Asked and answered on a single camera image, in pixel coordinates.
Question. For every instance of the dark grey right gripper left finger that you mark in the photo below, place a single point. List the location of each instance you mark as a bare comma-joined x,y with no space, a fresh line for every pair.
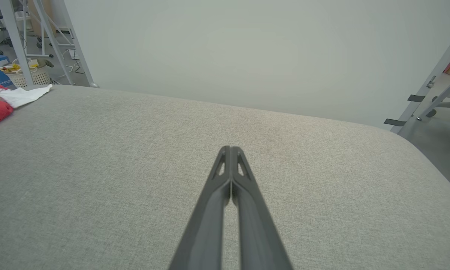
206,225

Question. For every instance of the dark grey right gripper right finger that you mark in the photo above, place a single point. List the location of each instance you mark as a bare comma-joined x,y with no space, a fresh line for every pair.
258,232

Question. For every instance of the grey fabric sofa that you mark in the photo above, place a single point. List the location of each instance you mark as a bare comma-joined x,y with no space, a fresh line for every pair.
97,168

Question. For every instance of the white perforated laundry basket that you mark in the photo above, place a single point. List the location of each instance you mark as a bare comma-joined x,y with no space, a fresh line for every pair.
41,77

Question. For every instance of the grey frame with black tape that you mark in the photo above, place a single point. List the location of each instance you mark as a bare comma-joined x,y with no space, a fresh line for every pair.
434,75

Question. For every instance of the grey metal frame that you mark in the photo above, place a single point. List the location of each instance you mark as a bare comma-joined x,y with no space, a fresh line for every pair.
17,41

